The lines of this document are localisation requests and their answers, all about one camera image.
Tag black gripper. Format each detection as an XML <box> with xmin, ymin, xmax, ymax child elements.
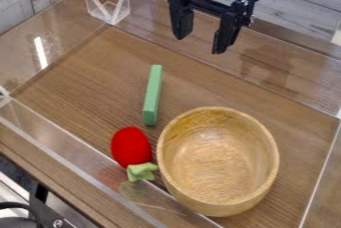
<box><xmin>169</xmin><ymin>0</ymin><xmax>258</xmax><ymax>54</ymax></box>

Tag red plush radish toy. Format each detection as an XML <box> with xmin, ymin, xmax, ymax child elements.
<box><xmin>111</xmin><ymin>126</ymin><xmax>159</xmax><ymax>182</ymax></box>

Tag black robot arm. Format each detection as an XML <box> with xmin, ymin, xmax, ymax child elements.
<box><xmin>169</xmin><ymin>0</ymin><xmax>258</xmax><ymax>54</ymax></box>

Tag green rectangular block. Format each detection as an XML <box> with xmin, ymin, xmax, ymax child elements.
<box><xmin>143</xmin><ymin>65</ymin><xmax>163</xmax><ymax>126</ymax></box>

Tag wooden bowl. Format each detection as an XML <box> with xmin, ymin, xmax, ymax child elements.
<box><xmin>157</xmin><ymin>107</ymin><xmax>280</xmax><ymax>217</ymax></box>

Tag clear acrylic corner bracket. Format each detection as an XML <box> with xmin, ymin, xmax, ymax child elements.
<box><xmin>86</xmin><ymin>0</ymin><xmax>131</xmax><ymax>26</ymax></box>

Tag clear acrylic tray wall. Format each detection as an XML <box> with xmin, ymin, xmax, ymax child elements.
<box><xmin>0</xmin><ymin>87</ymin><xmax>222</xmax><ymax>228</ymax></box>

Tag black metal table frame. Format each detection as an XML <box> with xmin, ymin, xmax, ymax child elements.
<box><xmin>30</xmin><ymin>182</ymin><xmax>78</xmax><ymax>228</ymax></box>

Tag black cable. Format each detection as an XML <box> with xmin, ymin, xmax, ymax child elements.
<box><xmin>0</xmin><ymin>201</ymin><xmax>34</xmax><ymax>216</ymax></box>

